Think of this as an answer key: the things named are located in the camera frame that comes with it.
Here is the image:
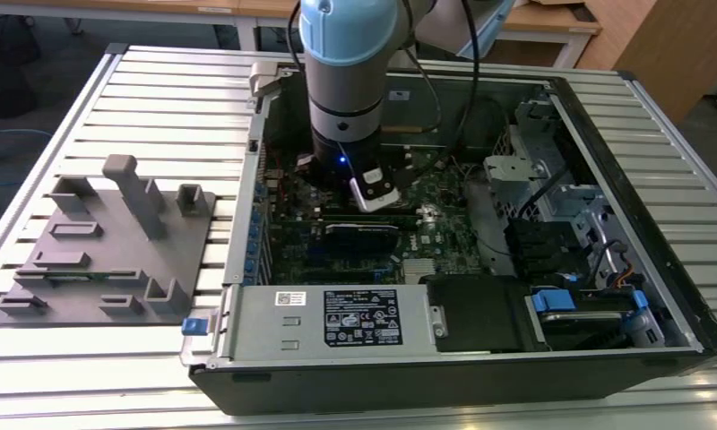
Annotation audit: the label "black graphics card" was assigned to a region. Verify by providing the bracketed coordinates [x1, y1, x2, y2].
[323, 222, 402, 260]

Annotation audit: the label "green motherboard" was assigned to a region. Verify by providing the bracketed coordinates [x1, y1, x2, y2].
[259, 150, 518, 287]

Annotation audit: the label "silver chipset heatsink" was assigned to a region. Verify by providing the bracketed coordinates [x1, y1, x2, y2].
[401, 258, 439, 275]

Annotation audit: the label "grey parts rack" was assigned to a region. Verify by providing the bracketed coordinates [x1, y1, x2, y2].
[0, 154, 217, 324]

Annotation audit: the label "silver power supply unit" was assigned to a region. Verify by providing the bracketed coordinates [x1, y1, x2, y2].
[211, 285, 450, 362]

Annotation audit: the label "black plastic bay housing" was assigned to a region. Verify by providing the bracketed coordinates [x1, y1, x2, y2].
[503, 219, 587, 275]

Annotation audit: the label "blue case latch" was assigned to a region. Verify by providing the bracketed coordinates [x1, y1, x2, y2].
[178, 317, 209, 338]

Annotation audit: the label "blue disk carrier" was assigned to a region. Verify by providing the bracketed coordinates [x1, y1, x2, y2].
[527, 288, 578, 314]

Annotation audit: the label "green RAM stick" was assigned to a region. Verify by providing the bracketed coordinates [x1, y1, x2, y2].
[40, 271, 111, 283]

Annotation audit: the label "wooden white-framed desk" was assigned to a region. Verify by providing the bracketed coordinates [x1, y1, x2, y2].
[0, 0, 258, 51]
[237, 0, 603, 69]

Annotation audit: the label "black open PC case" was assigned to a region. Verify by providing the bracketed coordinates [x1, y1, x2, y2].
[178, 61, 717, 417]

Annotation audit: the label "black office chair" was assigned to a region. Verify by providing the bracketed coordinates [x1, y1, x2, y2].
[0, 13, 43, 120]

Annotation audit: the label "wooden cabinet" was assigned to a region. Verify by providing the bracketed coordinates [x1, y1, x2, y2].
[575, 0, 717, 122]

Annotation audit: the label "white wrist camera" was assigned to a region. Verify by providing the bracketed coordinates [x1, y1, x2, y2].
[349, 168, 402, 213]

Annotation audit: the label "grey case release handle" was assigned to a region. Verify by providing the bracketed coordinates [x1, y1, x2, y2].
[247, 62, 283, 99]

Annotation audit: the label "silver drive bay bracket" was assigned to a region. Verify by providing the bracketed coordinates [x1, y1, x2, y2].
[481, 154, 549, 185]

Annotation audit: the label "thick black cable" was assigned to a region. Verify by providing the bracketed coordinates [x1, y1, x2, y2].
[515, 163, 573, 223]

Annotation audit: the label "coloured power wires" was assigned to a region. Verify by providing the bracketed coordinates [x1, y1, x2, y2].
[607, 262, 638, 290]

